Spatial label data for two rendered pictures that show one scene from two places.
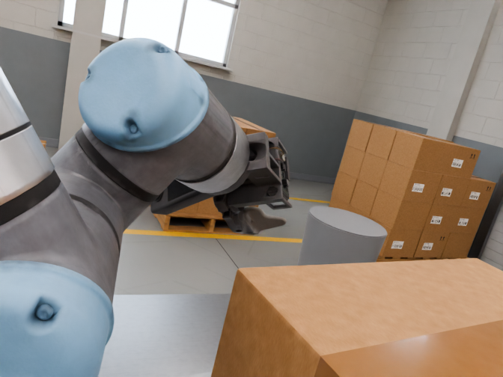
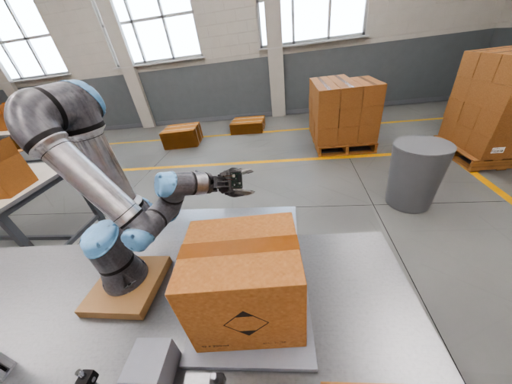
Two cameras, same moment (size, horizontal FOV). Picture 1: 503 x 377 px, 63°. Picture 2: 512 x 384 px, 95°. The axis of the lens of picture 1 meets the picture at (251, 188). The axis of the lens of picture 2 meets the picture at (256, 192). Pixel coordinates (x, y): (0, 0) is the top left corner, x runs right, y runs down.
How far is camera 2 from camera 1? 0.59 m
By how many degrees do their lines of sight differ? 39
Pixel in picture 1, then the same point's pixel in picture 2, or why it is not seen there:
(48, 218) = (136, 221)
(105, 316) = (146, 235)
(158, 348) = not seen: hidden behind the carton
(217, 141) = (186, 189)
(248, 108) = (385, 59)
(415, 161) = not seen: outside the picture
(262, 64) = (395, 20)
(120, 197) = (168, 205)
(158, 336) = not seen: hidden behind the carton
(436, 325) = (221, 238)
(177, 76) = (162, 184)
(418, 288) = (236, 227)
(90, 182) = (161, 203)
